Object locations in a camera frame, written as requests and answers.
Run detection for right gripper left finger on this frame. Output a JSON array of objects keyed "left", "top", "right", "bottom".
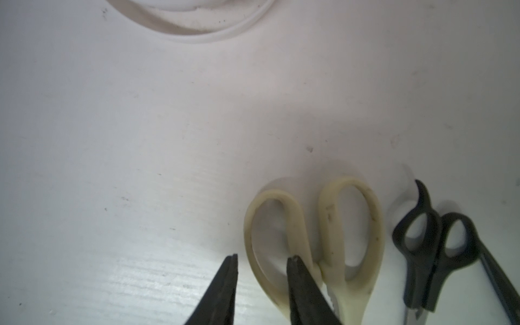
[{"left": 185, "top": 254, "right": 238, "bottom": 325}]

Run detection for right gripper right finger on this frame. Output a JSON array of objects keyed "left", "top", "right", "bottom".
[{"left": 287, "top": 255, "right": 341, "bottom": 325}]

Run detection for cream kitchen scissors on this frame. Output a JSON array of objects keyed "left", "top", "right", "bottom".
[{"left": 244, "top": 177, "right": 385, "bottom": 324}]

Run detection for small black scissors back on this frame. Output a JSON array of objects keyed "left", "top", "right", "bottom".
[{"left": 392, "top": 180, "right": 480, "bottom": 324}]

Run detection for long black scissors back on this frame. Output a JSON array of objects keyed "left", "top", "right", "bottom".
[{"left": 479, "top": 241, "right": 519, "bottom": 325}]

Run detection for white utensil holder cup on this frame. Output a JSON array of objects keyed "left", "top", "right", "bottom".
[{"left": 108, "top": 0, "right": 275, "bottom": 43}]

